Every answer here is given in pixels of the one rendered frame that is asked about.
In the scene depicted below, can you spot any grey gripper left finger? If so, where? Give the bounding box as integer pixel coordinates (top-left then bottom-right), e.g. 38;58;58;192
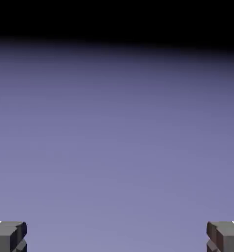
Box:
0;220;28;252

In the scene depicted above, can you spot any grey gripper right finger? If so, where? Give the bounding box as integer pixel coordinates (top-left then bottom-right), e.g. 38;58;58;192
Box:
206;220;234;252

